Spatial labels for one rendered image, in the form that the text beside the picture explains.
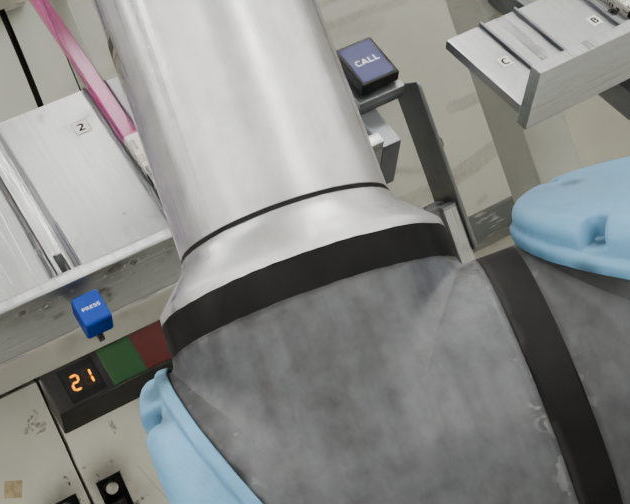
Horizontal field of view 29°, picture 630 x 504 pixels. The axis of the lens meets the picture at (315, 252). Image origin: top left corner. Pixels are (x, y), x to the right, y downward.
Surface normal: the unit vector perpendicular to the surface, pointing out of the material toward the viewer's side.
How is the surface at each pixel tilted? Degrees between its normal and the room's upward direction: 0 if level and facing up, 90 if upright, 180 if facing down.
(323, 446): 65
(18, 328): 138
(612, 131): 90
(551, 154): 90
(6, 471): 90
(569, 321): 46
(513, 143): 90
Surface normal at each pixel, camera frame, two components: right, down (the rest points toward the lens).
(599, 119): -0.85, 0.40
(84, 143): 0.06, -0.57
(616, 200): -0.22, -0.95
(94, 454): 0.40, 0.07
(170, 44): -0.47, 0.00
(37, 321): 0.52, 0.72
